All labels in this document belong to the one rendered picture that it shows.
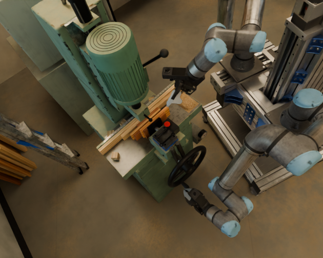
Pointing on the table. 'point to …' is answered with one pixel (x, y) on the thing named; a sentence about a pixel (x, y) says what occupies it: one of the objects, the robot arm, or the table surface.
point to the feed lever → (158, 57)
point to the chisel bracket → (139, 111)
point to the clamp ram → (155, 126)
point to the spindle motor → (118, 62)
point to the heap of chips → (187, 103)
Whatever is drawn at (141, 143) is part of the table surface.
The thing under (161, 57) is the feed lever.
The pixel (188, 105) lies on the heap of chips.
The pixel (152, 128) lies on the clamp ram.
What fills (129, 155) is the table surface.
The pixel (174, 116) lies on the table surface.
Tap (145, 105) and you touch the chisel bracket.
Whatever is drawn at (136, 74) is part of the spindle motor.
